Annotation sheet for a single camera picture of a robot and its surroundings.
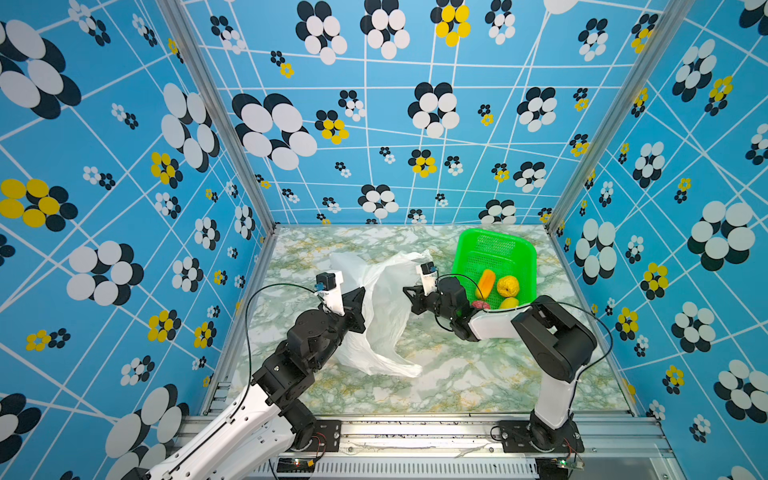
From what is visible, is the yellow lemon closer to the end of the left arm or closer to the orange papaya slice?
the orange papaya slice

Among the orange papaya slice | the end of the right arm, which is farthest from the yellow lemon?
the end of the right arm

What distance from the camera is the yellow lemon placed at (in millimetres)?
→ 964

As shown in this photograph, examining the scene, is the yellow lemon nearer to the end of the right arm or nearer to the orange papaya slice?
the orange papaya slice

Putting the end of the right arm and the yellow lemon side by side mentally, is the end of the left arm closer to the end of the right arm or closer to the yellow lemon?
the end of the right arm
